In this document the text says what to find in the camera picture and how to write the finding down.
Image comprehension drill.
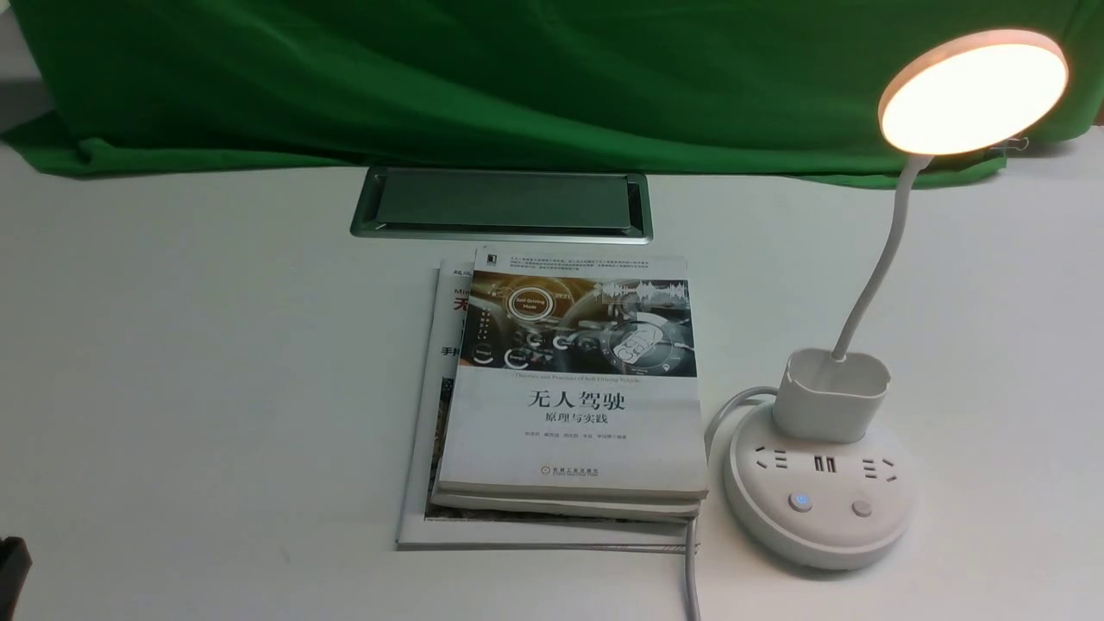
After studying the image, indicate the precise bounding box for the green backdrop cloth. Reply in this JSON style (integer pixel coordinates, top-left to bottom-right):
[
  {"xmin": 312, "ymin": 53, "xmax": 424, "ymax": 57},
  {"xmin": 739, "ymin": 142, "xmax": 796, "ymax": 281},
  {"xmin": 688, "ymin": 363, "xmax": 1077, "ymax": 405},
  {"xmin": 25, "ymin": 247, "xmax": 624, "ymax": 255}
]
[{"xmin": 3, "ymin": 1, "xmax": 1103, "ymax": 188}]

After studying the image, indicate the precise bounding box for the white power cord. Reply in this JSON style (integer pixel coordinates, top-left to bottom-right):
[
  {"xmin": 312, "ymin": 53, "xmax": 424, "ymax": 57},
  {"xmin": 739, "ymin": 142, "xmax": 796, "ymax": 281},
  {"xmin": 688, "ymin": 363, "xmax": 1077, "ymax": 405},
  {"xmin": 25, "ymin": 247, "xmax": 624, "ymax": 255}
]
[{"xmin": 684, "ymin": 386, "xmax": 779, "ymax": 621}]

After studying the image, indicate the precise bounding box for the metal desk cable hatch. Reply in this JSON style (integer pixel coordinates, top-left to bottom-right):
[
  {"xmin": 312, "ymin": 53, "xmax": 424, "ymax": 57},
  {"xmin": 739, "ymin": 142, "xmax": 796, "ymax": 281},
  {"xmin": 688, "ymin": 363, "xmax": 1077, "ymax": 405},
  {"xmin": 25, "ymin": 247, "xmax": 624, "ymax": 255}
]
[{"xmin": 348, "ymin": 166, "xmax": 654, "ymax": 245}]

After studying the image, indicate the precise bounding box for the black object at left edge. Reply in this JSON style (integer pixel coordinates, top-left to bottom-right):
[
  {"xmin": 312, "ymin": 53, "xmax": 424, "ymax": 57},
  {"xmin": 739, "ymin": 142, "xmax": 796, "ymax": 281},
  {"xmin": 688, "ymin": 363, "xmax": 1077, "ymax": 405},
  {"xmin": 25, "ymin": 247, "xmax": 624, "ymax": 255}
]
[{"xmin": 0, "ymin": 537, "xmax": 33, "ymax": 620}]

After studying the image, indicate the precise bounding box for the bottom magazine with red text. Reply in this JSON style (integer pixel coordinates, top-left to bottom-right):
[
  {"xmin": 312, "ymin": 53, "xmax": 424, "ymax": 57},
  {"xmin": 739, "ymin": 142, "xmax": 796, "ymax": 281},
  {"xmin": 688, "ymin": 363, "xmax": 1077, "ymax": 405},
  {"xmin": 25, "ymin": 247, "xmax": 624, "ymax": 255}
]
[{"xmin": 397, "ymin": 260, "xmax": 686, "ymax": 555}]

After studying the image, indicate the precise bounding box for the white self-driving book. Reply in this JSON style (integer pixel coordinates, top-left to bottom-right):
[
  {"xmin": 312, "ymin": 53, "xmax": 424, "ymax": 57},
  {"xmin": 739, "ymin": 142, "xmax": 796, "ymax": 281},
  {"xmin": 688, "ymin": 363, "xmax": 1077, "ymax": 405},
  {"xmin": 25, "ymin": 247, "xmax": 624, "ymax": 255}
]
[{"xmin": 437, "ymin": 248, "xmax": 707, "ymax": 503}]

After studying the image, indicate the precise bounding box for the metal binder clip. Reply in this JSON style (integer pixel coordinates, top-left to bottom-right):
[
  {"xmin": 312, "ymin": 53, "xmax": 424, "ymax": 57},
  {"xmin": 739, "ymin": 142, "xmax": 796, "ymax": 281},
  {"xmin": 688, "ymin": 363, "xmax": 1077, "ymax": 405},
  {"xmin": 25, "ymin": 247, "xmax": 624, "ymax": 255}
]
[{"xmin": 989, "ymin": 136, "xmax": 1032, "ymax": 158}]

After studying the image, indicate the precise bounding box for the white desk lamp with socket base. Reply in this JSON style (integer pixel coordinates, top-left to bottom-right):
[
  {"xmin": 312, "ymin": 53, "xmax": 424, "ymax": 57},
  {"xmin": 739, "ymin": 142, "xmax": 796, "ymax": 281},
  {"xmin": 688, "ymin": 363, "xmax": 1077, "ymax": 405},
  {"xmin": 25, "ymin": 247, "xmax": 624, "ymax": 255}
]
[{"xmin": 707, "ymin": 28, "xmax": 1070, "ymax": 571}]

